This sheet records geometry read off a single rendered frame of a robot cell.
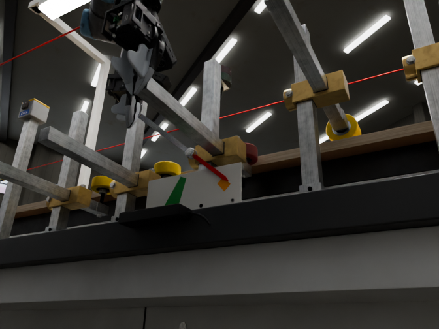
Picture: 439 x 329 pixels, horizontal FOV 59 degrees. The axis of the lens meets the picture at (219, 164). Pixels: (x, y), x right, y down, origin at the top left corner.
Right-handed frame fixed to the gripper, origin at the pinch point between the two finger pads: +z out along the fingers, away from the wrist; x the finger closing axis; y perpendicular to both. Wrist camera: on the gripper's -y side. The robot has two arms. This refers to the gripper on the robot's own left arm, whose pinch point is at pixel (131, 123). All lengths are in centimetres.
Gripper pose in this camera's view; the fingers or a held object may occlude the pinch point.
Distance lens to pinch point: 105.3
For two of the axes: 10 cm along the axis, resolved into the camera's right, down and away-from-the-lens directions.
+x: -1.5, -4.2, -8.9
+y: -9.9, 0.4, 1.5
